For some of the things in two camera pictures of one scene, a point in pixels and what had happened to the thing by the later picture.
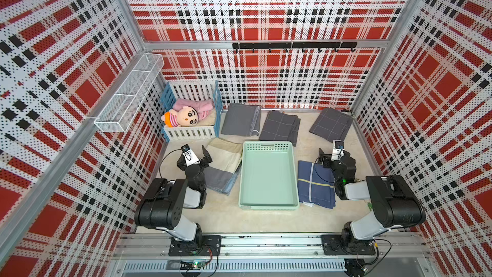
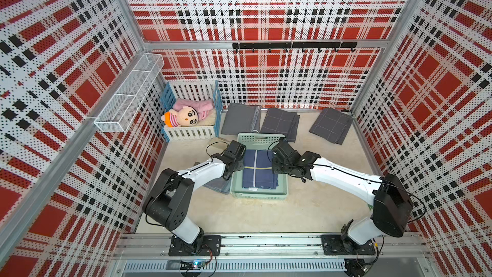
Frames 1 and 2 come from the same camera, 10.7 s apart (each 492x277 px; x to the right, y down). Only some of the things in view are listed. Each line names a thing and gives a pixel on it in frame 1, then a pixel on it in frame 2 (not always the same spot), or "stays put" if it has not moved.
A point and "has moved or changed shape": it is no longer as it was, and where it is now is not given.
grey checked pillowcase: [331, 124] stays put
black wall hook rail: [303, 45] stays put
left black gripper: [205, 161] → [241, 165]
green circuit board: [194, 265] stays put
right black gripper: [328, 158] → [275, 165]
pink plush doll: [186, 112] stays put
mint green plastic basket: [268, 180] has moved or changed shape
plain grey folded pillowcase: [241, 120] stays put
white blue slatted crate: [198, 90] stays put
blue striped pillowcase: [316, 184] → [257, 171]
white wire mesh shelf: [114, 116] stays put
